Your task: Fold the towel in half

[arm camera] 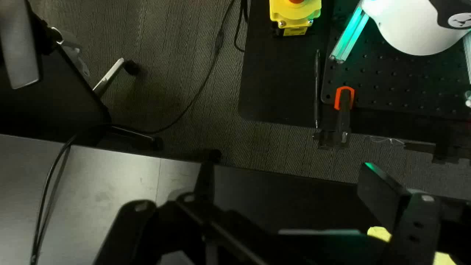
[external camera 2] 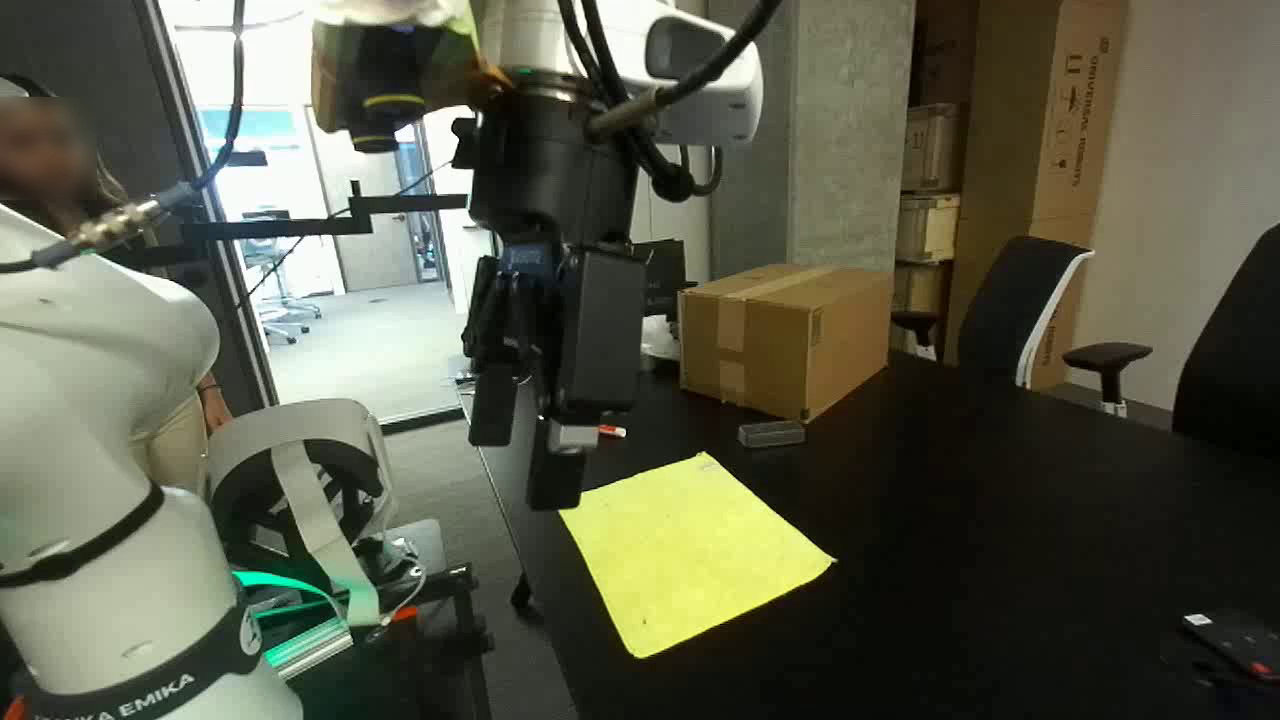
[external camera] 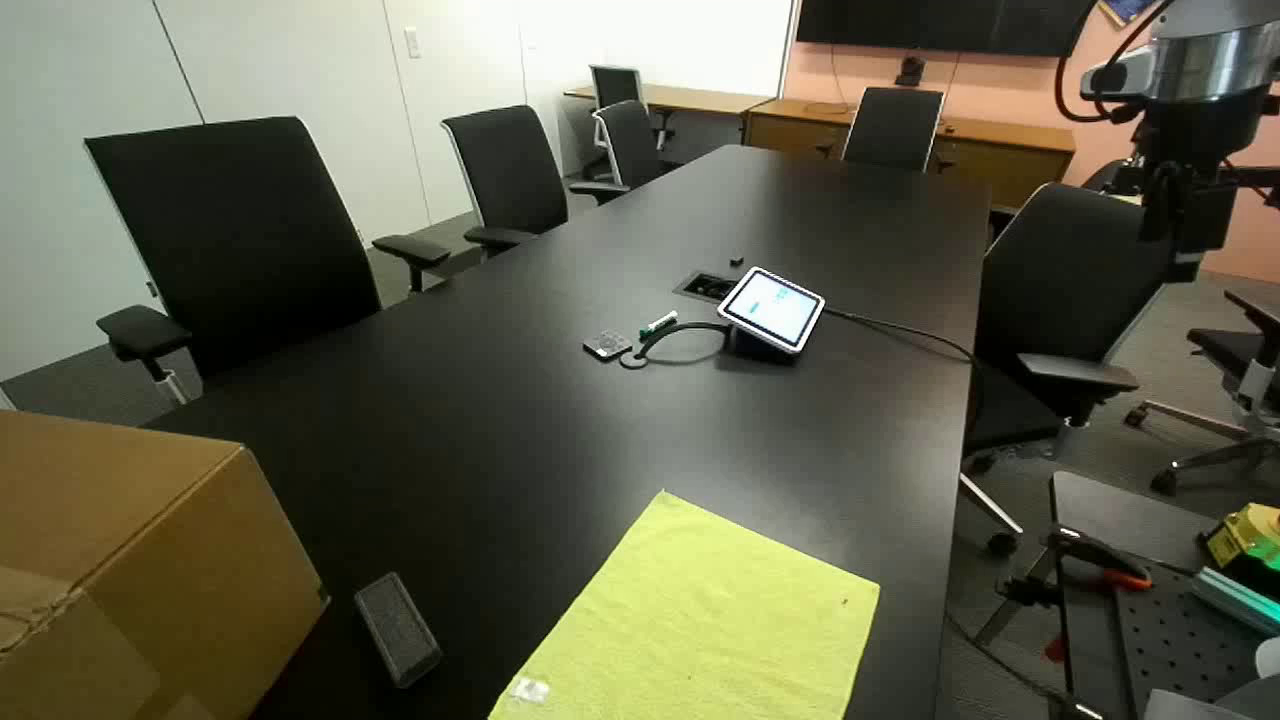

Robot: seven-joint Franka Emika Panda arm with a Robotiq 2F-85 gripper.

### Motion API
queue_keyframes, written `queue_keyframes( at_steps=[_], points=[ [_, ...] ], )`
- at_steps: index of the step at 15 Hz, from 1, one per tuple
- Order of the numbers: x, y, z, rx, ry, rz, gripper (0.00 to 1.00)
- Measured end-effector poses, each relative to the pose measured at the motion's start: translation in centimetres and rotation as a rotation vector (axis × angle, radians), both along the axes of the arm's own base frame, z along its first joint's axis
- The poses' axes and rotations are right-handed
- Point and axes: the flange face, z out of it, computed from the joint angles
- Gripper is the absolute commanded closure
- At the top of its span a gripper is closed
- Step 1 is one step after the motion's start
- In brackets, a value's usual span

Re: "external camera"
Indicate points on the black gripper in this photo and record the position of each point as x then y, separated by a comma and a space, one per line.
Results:
1186, 167

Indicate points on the yellow-green towel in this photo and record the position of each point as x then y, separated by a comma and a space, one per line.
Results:
698, 618

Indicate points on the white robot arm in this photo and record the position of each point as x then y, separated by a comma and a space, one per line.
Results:
1197, 95

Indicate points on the right side black office chair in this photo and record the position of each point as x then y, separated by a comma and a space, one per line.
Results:
1061, 284

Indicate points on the far right rolling chair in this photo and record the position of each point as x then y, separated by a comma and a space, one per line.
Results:
1251, 424

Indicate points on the head end black office chair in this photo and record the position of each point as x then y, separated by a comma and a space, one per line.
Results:
895, 129

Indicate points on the yellow green packet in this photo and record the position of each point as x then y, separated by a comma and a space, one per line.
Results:
1244, 532

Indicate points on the white touchscreen tablet controller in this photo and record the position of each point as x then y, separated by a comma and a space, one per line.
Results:
772, 309

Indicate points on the far left black office chair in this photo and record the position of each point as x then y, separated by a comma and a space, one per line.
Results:
627, 129

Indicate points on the black table power outlet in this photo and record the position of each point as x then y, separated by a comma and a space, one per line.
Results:
397, 631

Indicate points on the near left black office chair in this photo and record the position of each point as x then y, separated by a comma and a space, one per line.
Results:
243, 233

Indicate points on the brown cardboard box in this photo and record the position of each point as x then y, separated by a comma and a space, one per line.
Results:
143, 575

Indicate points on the wall mounted black television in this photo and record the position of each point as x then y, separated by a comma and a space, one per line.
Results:
947, 24

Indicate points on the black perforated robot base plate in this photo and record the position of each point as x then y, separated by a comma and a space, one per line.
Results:
1135, 643

